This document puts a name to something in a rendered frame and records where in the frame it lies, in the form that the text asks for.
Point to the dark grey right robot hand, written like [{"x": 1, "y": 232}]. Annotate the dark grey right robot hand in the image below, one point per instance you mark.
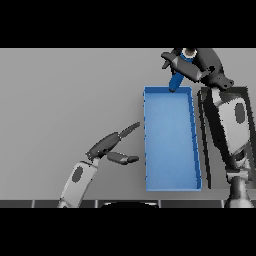
[{"x": 207, "y": 68}]

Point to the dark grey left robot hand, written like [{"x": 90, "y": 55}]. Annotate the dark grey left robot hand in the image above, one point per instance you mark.
[{"x": 103, "y": 146}]

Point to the blue pipe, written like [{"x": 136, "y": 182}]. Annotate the blue pipe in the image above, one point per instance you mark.
[{"x": 175, "y": 81}]

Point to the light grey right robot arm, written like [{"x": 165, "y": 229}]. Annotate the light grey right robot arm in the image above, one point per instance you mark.
[{"x": 233, "y": 130}]

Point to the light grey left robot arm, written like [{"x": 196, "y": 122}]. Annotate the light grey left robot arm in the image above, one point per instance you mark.
[{"x": 78, "y": 181}]

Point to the dark grey bin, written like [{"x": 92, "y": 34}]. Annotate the dark grey bin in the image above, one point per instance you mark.
[{"x": 202, "y": 100}]

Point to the blue bin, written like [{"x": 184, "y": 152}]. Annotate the blue bin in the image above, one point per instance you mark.
[{"x": 170, "y": 140}]

